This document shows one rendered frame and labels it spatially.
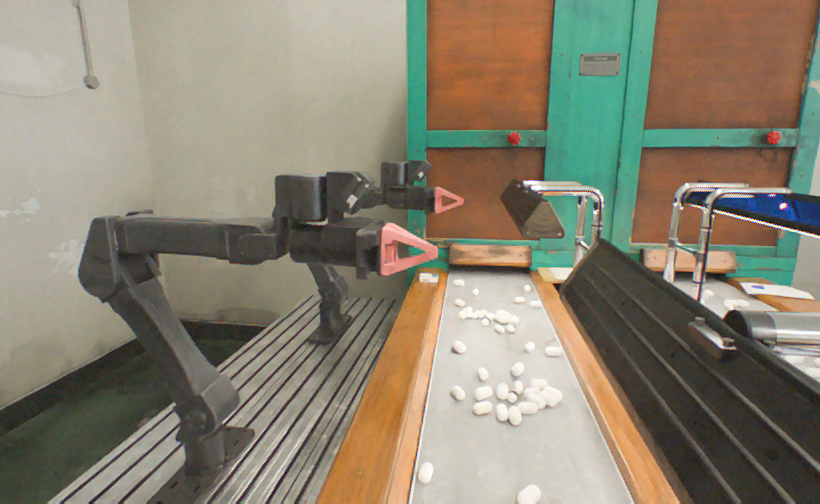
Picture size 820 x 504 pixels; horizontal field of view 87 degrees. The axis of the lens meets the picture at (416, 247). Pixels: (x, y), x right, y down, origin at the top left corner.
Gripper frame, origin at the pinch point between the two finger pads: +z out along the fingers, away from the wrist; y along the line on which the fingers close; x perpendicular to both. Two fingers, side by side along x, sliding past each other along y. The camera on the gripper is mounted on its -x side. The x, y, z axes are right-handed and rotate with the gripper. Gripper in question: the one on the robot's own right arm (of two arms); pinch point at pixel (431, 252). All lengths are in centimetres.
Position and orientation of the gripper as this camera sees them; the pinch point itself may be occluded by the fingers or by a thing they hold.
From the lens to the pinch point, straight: 60.0
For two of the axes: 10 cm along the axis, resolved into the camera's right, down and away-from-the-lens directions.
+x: -0.3, 9.7, 2.3
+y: 1.7, -2.2, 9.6
